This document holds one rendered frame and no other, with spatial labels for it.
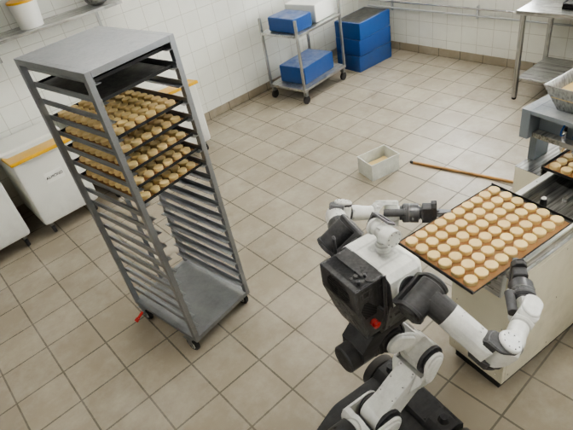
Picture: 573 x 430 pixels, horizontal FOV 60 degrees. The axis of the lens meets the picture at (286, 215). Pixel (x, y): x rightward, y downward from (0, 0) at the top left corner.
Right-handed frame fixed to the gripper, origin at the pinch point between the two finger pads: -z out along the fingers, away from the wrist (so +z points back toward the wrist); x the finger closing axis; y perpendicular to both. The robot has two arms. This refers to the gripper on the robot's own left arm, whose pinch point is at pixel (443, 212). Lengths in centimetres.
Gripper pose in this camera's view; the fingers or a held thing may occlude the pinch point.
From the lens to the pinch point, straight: 232.4
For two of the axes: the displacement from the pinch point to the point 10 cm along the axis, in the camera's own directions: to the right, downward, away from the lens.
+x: -1.6, -7.9, -6.0
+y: 2.0, -6.2, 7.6
